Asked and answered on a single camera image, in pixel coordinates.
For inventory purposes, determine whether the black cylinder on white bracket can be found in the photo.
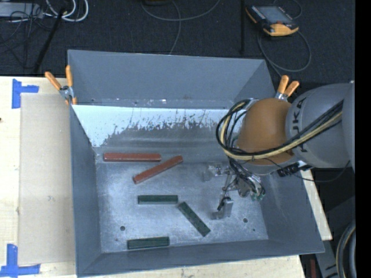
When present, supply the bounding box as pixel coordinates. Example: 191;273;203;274
277;160;311;178

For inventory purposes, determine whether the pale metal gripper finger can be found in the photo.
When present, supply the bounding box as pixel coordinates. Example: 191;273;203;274
202;163;224;182
211;196;235;221

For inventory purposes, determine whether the grey metal bin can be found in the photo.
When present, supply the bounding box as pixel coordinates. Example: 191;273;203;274
67;49;326;278

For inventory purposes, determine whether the pale wood board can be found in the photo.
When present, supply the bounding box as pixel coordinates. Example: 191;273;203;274
17;93;77;266

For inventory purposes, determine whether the red-brown flat block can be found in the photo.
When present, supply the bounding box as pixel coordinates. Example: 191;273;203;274
132;155;184;185
103;152;162;163

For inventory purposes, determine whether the dark green flat block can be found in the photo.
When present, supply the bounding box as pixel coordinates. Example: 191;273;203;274
126;236;171;250
137;194;179;205
177;201;212;238

